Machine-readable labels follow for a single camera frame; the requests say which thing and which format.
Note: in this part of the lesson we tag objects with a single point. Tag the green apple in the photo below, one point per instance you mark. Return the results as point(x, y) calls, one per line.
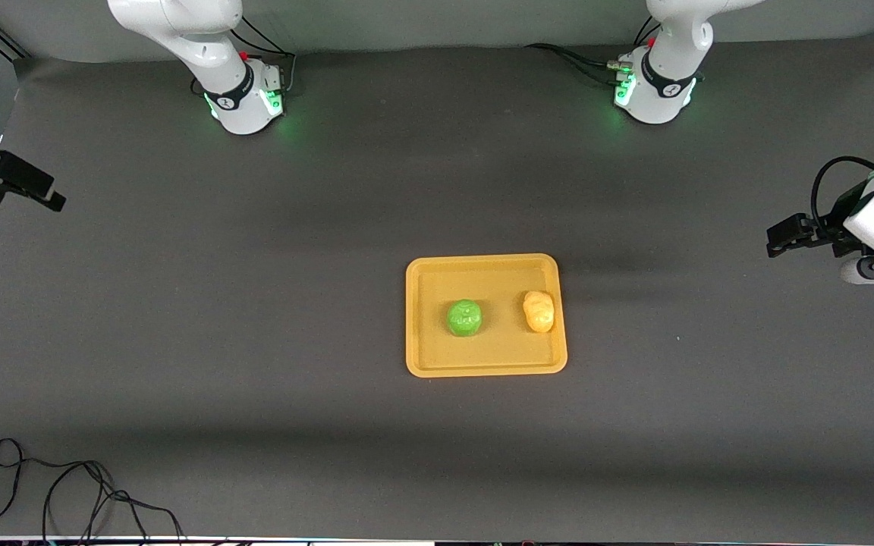
point(464, 318)

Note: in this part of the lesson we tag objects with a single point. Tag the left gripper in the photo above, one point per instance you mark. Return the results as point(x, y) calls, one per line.
point(825, 229)

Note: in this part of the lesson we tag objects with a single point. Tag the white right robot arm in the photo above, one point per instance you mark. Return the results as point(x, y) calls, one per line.
point(213, 49)

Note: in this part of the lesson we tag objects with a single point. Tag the yellow-brown potato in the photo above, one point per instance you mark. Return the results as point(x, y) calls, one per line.
point(539, 312)

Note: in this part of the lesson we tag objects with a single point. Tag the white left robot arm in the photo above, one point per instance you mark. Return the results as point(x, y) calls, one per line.
point(664, 83)

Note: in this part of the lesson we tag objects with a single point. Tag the yellow plastic tray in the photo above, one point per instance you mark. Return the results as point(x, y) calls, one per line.
point(498, 353)

